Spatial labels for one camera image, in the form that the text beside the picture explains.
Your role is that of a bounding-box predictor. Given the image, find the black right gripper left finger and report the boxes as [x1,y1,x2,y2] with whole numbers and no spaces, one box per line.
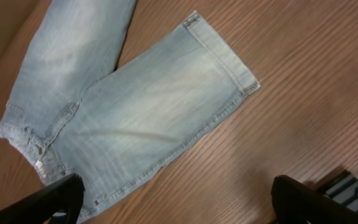
[0,174,85,224]

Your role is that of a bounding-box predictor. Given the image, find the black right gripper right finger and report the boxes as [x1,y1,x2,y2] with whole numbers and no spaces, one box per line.
[270,175,358,224]

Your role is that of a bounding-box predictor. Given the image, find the light blue denim shorts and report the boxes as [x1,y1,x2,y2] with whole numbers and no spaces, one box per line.
[0,0,260,222]

